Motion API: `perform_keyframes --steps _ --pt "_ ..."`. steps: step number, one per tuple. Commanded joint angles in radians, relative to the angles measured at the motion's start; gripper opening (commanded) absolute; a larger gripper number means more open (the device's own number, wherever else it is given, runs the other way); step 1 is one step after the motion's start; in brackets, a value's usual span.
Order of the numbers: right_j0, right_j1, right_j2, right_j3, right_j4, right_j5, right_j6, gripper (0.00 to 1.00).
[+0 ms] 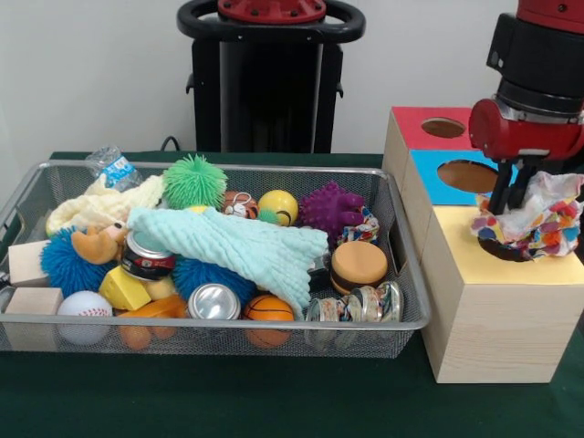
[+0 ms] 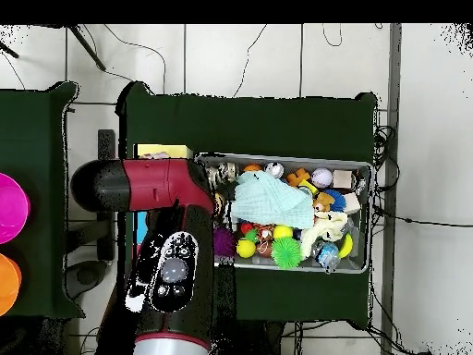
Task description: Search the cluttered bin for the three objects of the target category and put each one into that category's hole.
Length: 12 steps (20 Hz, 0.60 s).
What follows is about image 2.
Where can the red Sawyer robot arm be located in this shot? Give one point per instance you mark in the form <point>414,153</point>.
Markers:
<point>155,185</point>

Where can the wooden box three holes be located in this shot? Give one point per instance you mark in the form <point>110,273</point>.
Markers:
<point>177,151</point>

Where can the shallow silver mesh bin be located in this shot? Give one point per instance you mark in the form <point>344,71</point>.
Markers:
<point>356,259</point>

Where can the toy hamburger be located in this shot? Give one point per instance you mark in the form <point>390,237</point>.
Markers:
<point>220,203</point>

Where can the mint green waffle cloth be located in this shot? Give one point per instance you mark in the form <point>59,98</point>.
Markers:
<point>269,201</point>

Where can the silver drink can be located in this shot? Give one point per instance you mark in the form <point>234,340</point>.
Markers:
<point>274,170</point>

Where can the purple spiky ball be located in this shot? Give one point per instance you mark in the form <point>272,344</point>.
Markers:
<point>223,242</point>

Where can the yellow smiley ball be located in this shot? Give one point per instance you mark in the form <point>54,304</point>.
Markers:
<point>245,247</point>

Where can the dark green table cloth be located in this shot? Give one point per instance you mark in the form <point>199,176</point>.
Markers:
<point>33,148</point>
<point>258,125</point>

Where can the green koosh ball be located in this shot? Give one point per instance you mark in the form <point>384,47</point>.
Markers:
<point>286,252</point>

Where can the white baseball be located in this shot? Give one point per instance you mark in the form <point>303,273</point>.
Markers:
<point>322,178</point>

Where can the blue koosh ball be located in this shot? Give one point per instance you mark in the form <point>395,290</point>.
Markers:
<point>337,199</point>

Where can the crushed plastic water bottle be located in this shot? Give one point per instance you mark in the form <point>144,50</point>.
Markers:
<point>327,255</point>

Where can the black upright panel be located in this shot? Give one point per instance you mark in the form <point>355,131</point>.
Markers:
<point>106,142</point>

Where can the grey stand foot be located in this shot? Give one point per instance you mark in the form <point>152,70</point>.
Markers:
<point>87,275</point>

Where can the grey floor strip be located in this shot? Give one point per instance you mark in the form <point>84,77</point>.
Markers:
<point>391,111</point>

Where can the black tripod leg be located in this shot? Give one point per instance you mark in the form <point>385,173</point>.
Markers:
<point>87,46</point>
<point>9,50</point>

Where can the pink round disc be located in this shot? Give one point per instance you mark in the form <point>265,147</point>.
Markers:
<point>11,207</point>

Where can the orange round disc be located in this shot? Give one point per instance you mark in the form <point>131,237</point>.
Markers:
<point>7,284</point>

